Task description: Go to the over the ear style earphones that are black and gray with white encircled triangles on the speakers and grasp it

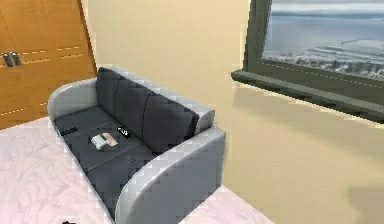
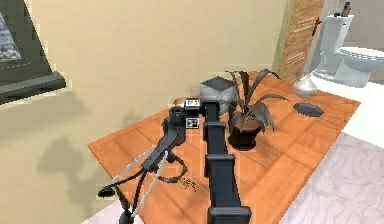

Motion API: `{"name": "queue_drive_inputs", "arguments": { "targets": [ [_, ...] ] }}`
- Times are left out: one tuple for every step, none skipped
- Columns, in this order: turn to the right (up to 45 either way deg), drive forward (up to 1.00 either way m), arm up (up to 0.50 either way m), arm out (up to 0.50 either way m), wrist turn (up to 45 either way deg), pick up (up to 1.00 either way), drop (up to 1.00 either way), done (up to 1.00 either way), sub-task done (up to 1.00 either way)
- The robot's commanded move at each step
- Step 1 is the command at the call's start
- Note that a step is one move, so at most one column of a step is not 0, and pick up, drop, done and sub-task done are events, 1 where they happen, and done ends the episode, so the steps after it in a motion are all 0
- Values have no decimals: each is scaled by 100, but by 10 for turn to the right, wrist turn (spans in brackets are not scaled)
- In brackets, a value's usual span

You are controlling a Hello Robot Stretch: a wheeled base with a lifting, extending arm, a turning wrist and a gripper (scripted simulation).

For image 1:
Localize black flat remote control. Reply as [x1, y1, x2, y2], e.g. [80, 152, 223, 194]
[59, 126, 80, 137]

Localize black wardrobe handle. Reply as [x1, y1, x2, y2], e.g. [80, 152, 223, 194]
[1, 52, 15, 68]
[9, 50, 23, 67]

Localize white and tan small object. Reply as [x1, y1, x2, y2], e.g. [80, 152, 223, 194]
[89, 132, 120, 151]

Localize brown wooden wardrobe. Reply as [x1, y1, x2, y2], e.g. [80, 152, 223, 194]
[0, 0, 98, 131]

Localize grey sofa with dark cushions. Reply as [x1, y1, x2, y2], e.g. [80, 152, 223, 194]
[47, 65, 227, 224]

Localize dark grey framed window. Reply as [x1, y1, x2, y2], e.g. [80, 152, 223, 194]
[231, 0, 384, 124]

